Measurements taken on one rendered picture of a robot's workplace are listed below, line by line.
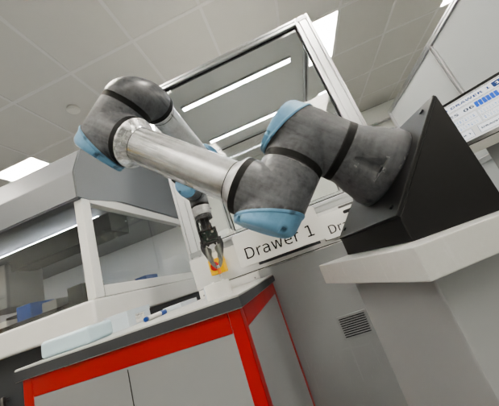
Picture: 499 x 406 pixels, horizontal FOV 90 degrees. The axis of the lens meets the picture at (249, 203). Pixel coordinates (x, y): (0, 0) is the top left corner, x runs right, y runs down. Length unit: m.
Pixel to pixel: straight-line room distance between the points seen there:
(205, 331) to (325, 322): 0.67
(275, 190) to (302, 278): 0.78
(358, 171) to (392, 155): 0.06
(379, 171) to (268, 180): 0.19
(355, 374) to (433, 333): 0.82
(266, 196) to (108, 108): 0.40
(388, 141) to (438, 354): 0.32
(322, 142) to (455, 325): 0.31
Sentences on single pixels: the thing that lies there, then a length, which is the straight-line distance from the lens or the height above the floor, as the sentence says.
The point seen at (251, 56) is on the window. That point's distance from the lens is 1.62.
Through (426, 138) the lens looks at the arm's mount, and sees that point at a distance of 0.48.
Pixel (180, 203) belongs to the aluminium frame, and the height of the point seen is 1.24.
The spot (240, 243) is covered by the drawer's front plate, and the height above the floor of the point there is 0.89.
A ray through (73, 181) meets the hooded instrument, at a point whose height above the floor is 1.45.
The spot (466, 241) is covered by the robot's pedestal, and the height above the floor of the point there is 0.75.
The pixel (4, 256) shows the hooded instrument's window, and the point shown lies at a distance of 1.67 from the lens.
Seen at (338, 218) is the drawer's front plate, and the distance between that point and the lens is 1.15.
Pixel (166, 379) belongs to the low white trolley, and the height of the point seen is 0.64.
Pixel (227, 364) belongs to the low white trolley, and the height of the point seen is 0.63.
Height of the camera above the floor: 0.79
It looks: 15 degrees up
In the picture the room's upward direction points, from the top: 19 degrees counter-clockwise
